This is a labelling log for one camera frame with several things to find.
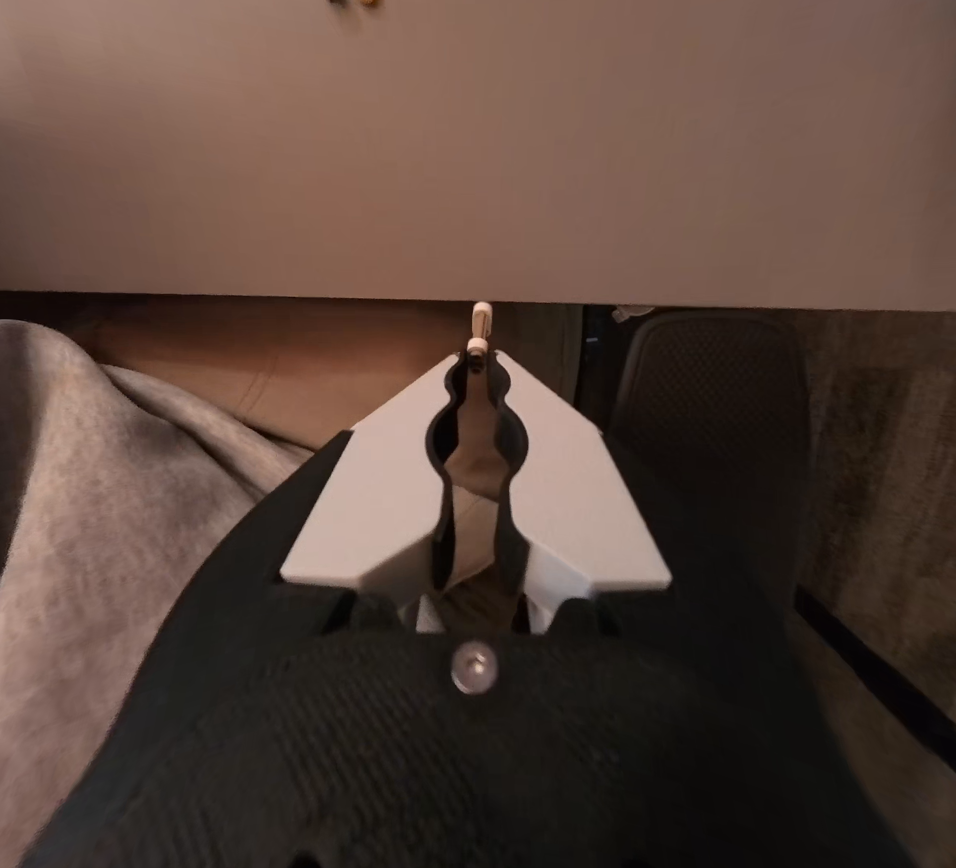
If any black mesh office chair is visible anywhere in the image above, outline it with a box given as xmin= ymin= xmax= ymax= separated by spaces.
xmin=601 ymin=311 xmax=811 ymax=585

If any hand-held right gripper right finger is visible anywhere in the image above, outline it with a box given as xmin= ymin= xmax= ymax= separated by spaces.
xmin=487 ymin=350 xmax=672 ymax=633

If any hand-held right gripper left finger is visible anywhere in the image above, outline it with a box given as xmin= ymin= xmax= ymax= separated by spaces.
xmin=280 ymin=351 xmax=470 ymax=596

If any tan and white lego assembly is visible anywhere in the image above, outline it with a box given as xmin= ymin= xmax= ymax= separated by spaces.
xmin=465 ymin=300 xmax=495 ymax=361

